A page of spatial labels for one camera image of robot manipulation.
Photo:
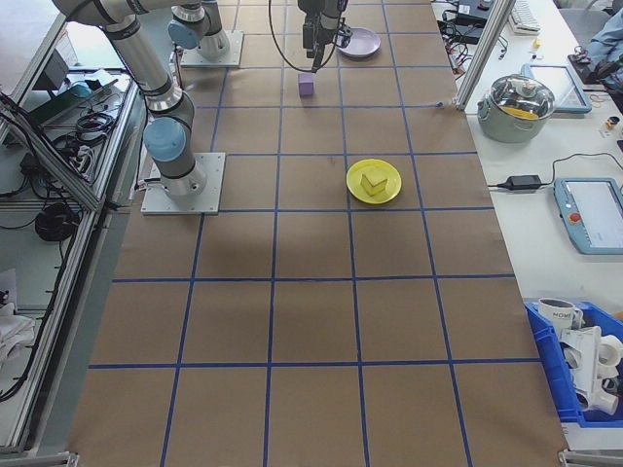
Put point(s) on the green flat board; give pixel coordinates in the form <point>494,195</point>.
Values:
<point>73,99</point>

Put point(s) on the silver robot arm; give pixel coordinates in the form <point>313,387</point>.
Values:
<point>209,29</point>
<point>136,53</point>

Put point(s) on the blue teach pendant tablet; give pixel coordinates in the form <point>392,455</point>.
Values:
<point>564,90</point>
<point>594,216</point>

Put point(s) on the black power adapter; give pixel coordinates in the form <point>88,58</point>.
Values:
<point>524,182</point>

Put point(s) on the white cloth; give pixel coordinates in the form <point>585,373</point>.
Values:
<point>12,333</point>

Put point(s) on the white mug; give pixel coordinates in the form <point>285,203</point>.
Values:
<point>557,315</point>

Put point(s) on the blue plastic bin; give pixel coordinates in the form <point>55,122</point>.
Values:
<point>545,370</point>

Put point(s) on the metal bar frame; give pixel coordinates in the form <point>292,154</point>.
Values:
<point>68,331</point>

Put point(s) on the glass pot lid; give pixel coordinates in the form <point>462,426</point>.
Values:
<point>521,97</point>

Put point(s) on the steel cooking pot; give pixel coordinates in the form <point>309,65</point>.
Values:
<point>511,129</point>

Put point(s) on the white keyboard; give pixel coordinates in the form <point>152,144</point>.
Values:
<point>524,17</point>

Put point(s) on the white plastic pipe fitting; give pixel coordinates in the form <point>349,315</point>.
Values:
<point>591,362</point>

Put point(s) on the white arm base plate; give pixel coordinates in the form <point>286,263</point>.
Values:
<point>209,199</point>
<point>233,53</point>

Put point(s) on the grey box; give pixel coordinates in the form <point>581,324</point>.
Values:
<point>52,68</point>

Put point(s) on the small tape roll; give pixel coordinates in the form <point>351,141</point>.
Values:
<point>614,123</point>

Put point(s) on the aluminium corner bar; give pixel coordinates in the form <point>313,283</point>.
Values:
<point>34,459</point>
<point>591,459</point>

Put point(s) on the yellow round plate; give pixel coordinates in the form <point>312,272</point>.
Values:
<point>355,182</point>

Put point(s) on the purple foam block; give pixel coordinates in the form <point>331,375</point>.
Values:
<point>305,86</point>

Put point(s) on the black computer with label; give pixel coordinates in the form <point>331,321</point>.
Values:
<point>469,12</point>

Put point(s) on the yellow foam block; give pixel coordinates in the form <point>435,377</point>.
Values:
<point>373,183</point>

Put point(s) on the aluminium profile post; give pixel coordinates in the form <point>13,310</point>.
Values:
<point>482,51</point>

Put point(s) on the lilac round plate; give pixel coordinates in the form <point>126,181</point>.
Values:
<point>362,44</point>

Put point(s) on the person blue sleeve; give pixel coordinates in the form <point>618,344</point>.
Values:
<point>608,34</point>

